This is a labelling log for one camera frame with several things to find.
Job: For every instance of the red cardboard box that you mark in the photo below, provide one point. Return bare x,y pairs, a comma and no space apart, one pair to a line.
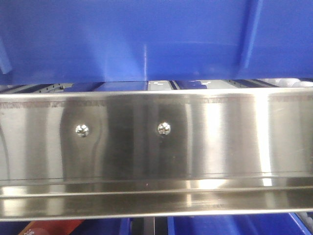
51,227

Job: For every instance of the blue bin below rollers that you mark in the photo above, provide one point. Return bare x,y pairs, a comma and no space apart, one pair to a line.
245,224

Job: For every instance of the left steel screw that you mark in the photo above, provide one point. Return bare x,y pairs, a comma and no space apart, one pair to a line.
82,130

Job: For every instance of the right steel screw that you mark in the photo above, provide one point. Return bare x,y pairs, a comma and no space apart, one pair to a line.
164,128

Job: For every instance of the steel screw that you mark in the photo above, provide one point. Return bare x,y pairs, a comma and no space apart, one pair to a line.
164,128
82,130

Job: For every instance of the right white roller track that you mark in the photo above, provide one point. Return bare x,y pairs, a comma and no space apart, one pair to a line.
288,82

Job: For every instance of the large blue plastic bin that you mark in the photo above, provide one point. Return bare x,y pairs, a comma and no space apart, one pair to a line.
72,41

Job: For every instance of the steel conveyor rail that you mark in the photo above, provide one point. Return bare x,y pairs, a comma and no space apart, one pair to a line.
230,151

